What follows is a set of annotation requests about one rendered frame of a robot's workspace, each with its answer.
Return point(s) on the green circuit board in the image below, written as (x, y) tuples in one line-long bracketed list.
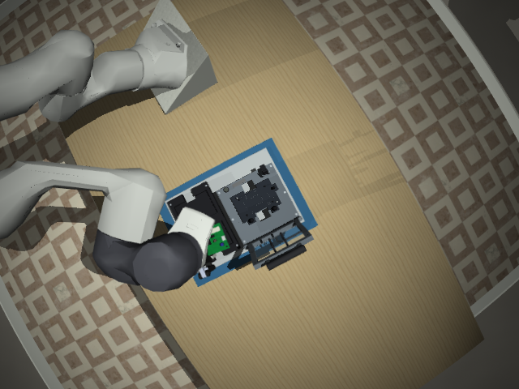
[(217, 241)]

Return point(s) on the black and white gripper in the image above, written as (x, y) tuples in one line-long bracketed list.
[(205, 272)]

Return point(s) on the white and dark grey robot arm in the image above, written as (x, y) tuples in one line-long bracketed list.
[(63, 78)]

